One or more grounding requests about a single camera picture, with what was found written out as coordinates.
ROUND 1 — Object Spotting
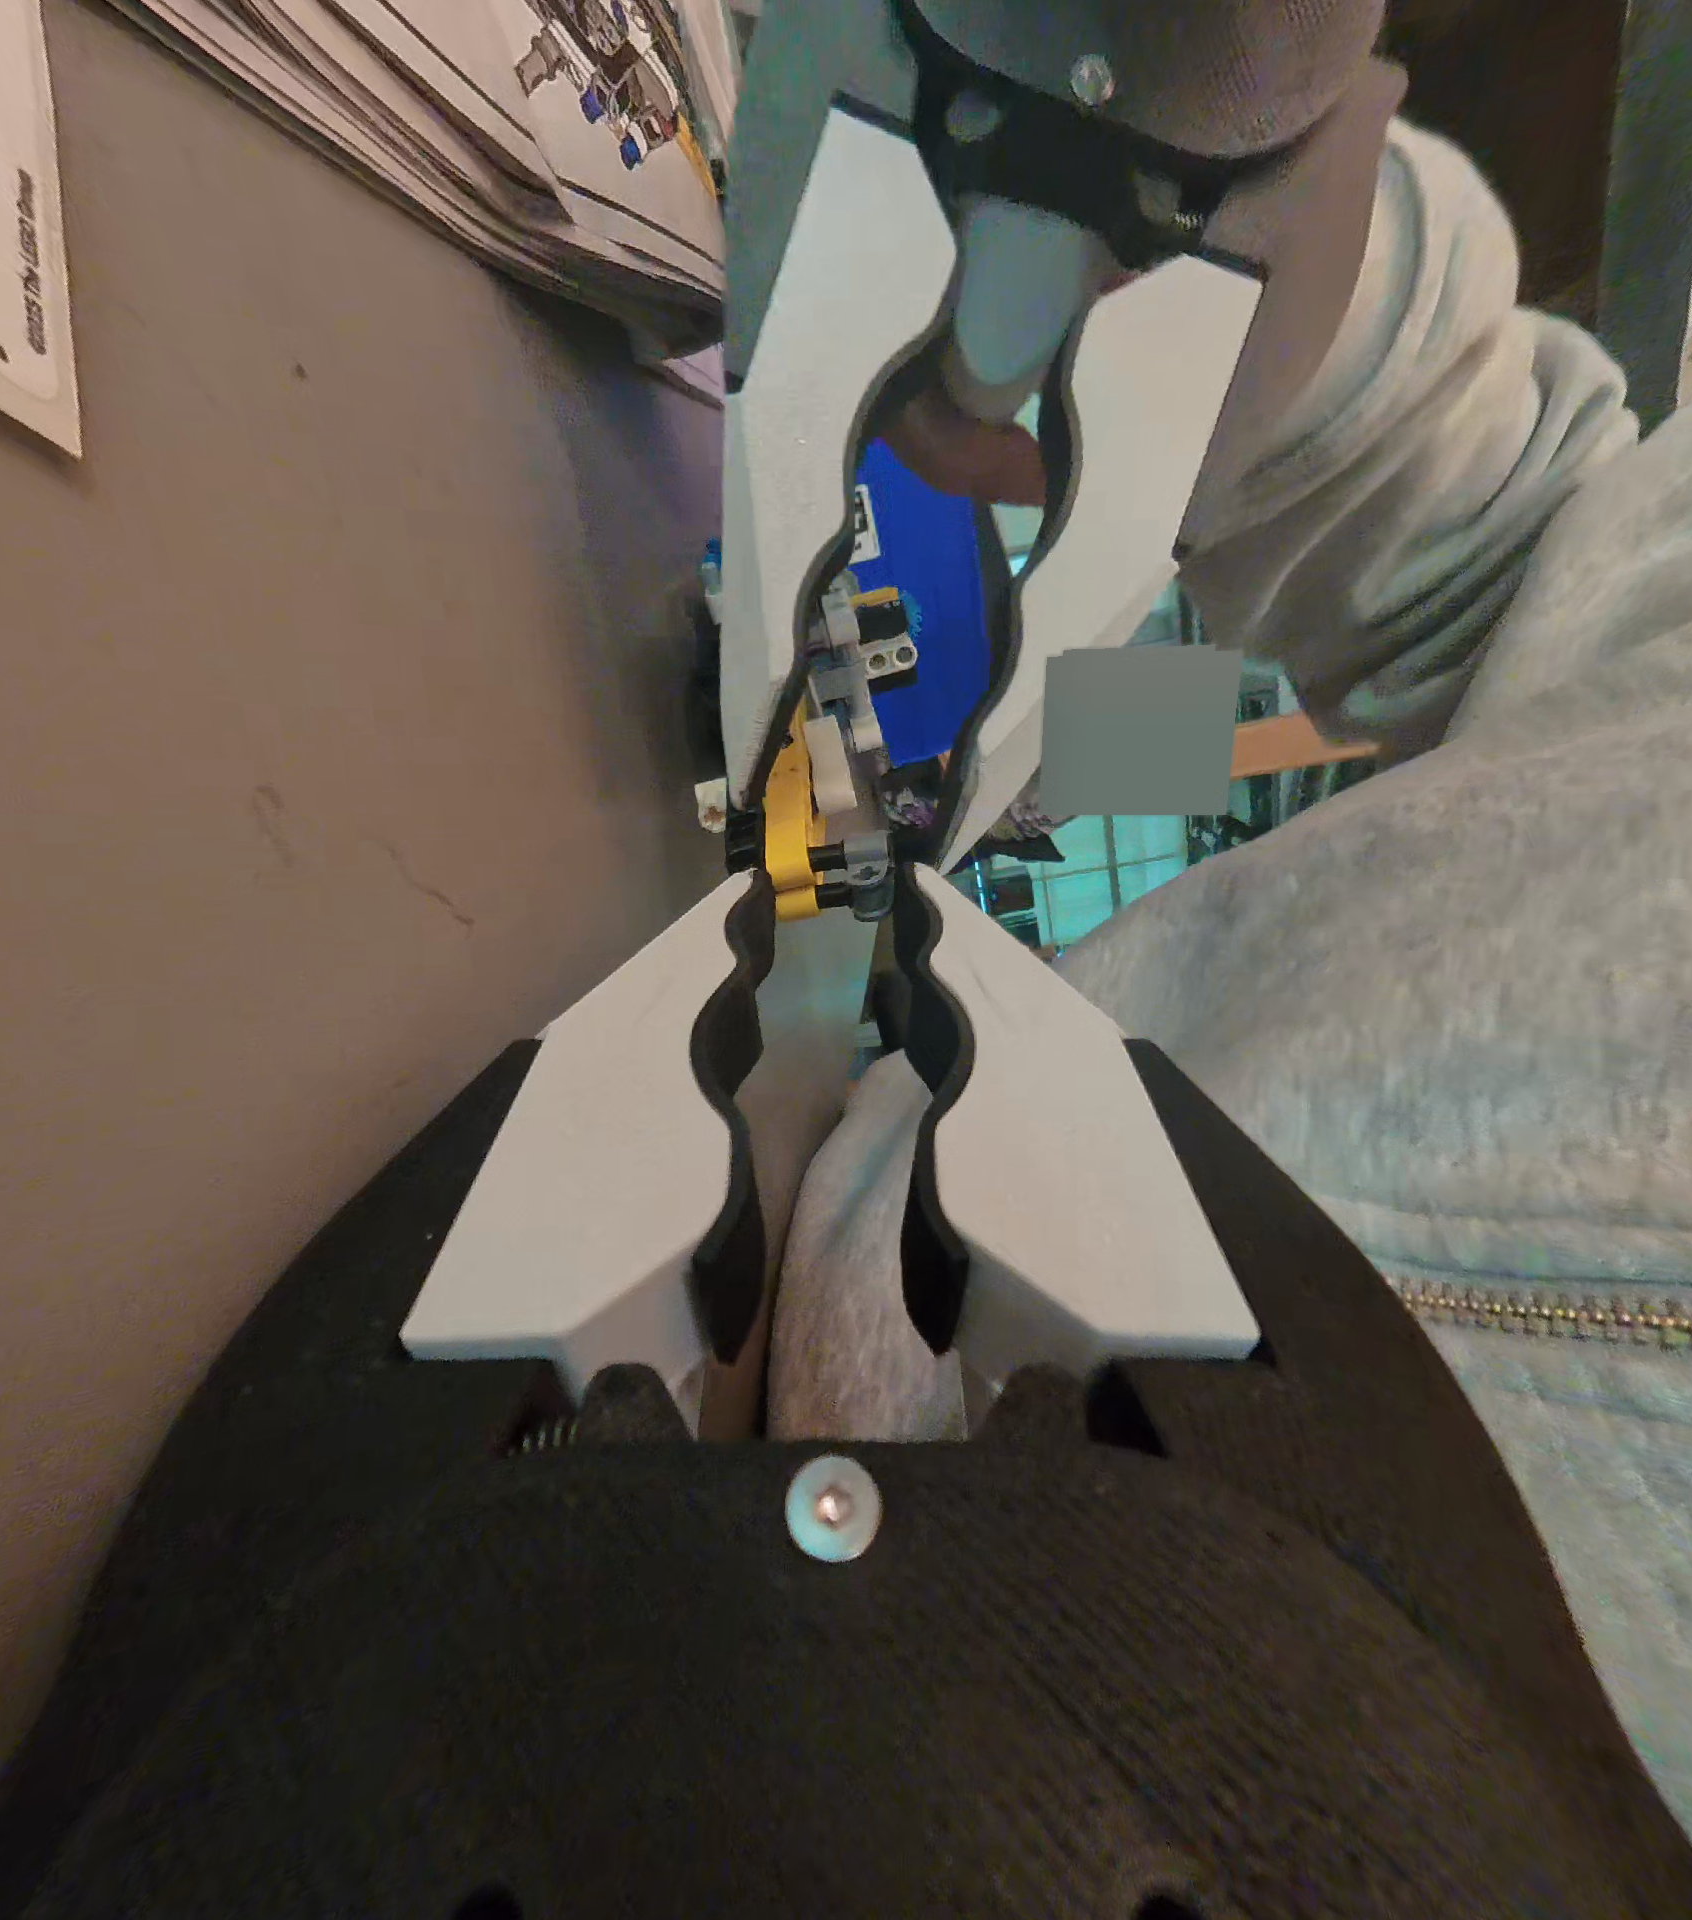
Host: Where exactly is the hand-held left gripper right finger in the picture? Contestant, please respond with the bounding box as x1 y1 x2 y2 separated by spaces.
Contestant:
891 866 1264 1405

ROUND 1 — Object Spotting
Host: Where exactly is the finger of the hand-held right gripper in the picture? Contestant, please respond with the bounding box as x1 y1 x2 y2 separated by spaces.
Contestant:
919 246 1277 888
715 97 968 880

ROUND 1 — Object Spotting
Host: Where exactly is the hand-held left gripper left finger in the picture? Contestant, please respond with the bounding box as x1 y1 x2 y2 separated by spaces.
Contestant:
400 872 777 1405

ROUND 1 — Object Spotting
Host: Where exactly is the yellow white lego vehicle model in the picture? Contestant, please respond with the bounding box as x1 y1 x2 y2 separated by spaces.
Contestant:
692 533 938 921

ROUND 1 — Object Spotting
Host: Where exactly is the person's right forearm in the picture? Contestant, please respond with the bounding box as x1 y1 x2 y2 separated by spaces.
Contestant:
1177 120 1645 760

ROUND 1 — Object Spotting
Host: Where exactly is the person's right hand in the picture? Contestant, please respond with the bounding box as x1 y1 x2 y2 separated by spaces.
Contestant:
882 396 1056 511

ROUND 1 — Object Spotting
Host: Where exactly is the blue plastic bin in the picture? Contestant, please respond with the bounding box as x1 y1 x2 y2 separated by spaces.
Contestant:
851 442 997 770

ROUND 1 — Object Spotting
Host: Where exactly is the person's grey sweatshirt torso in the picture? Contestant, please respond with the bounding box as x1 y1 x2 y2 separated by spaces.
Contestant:
771 375 1692 1920

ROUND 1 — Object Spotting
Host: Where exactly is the instruction booklet stack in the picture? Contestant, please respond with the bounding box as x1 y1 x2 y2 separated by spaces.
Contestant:
110 0 728 362

